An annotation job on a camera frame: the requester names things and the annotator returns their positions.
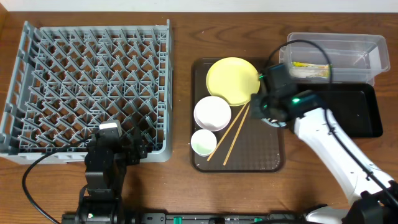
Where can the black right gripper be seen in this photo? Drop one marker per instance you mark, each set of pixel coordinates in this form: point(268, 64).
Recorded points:
point(259, 106)

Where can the grey dishwasher rack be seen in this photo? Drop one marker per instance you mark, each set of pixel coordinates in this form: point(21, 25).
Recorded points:
point(66, 81)

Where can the wooden chopstick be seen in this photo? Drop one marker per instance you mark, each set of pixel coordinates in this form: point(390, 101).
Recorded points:
point(226, 132)
point(236, 136)

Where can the dark brown serving tray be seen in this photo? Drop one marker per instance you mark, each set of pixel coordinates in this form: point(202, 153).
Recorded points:
point(259, 148)

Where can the green snack wrapper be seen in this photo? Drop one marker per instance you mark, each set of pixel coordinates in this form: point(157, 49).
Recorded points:
point(322, 71)

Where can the white napkin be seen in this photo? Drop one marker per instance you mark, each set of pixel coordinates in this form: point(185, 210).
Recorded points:
point(302, 72)

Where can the light blue bowl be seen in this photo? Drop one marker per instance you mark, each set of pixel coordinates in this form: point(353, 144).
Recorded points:
point(274, 123)

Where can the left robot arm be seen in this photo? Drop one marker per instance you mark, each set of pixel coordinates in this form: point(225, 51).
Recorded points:
point(100, 199)

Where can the wooden chopstick left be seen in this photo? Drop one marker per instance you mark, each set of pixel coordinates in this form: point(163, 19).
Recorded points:
point(226, 132)

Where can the pink bowl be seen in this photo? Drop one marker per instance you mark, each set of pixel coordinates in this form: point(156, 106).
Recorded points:
point(212, 113)

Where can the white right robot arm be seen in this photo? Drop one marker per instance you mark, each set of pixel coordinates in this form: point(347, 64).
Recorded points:
point(371, 192)

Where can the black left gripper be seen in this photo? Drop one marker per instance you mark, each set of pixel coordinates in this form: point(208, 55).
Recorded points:
point(131, 147)

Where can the clear plastic bin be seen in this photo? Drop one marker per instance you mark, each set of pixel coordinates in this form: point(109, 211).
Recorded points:
point(355, 58)

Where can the small white green cup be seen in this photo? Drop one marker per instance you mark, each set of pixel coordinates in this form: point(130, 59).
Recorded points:
point(203, 142)

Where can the wooden chopstick right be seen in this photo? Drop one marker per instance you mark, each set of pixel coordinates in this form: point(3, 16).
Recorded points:
point(236, 136)

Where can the black waste bin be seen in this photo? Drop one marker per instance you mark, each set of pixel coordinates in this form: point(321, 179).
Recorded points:
point(354, 106)

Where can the yellow plate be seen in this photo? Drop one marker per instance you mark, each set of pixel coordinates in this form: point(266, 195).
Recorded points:
point(233, 79)

